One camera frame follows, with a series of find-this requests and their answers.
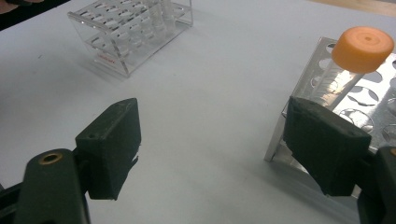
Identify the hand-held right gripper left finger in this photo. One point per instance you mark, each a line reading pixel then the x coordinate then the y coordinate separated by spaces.
pixel 109 149

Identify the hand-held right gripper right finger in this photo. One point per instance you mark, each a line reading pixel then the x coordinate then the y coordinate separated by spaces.
pixel 327 146

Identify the metal tube rack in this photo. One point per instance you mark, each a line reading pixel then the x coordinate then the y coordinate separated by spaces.
pixel 275 140

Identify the clear acrylic tube rack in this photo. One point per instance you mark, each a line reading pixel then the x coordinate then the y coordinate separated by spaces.
pixel 118 37

